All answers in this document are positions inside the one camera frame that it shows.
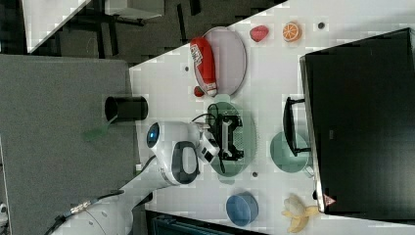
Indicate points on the red toy strawberry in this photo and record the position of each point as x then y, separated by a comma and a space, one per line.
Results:
258, 33

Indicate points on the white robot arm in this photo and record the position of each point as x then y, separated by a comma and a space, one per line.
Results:
178, 148

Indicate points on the grey round plate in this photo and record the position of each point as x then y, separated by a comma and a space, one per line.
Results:
229, 57

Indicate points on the toy orange half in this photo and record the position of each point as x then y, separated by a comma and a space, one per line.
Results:
291, 32

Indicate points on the peeled toy banana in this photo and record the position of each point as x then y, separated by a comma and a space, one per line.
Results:
298, 213

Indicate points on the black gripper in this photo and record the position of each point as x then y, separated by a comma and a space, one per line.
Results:
224, 127

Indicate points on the red ketchup bottle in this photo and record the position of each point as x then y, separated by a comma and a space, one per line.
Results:
203, 58

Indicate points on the green plastic spatula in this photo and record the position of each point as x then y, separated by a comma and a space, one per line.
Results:
98, 132

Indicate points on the green plastic strainer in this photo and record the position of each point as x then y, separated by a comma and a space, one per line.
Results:
245, 138

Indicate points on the black toaster oven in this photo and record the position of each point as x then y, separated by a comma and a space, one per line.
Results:
360, 114

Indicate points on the green cup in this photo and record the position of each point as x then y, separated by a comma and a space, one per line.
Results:
284, 158

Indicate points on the black pot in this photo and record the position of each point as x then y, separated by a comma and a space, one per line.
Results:
121, 109

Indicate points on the blue cup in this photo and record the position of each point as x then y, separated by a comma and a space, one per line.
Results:
242, 208

